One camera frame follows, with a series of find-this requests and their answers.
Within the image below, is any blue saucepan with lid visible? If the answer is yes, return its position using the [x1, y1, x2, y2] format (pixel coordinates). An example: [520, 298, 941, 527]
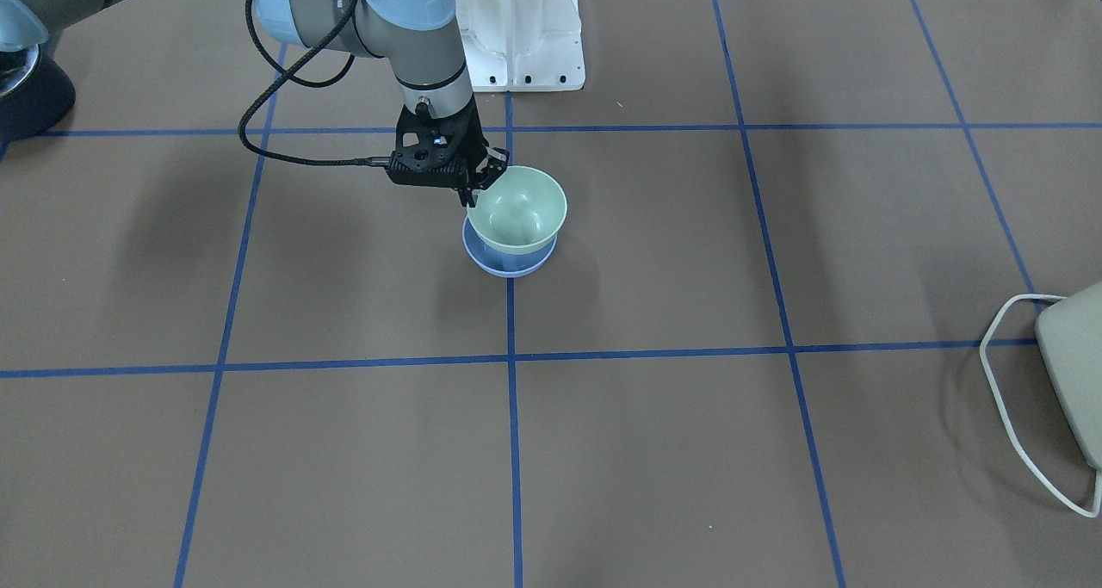
[1, 44, 76, 142]

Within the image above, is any green bowl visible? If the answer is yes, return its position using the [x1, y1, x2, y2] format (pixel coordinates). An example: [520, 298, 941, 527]
[466, 165, 568, 255]

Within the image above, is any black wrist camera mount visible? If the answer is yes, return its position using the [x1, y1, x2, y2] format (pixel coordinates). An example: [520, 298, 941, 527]
[383, 106, 469, 190]

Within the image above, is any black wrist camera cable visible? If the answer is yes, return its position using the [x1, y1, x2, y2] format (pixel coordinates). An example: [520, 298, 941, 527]
[238, 0, 397, 168]

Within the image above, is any blue bowl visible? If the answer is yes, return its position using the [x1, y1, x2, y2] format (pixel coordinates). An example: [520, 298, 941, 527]
[463, 218, 558, 279]

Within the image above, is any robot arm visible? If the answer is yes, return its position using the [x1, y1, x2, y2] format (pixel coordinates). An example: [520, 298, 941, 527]
[1, 0, 508, 208]

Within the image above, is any white power cord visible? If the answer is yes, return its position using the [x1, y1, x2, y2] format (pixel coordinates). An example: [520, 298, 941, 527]
[980, 294, 1102, 519]

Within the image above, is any brown table mat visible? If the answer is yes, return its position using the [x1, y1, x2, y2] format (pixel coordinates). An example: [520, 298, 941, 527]
[1, 0, 1099, 587]

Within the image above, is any beige toaster appliance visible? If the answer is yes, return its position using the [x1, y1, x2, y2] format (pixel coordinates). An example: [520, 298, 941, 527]
[1035, 283, 1101, 469]

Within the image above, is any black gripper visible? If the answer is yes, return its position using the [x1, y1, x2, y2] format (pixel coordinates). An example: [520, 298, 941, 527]
[430, 102, 511, 208]

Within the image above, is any white pedestal base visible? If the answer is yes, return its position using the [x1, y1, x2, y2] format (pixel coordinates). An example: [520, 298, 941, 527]
[456, 0, 586, 92]

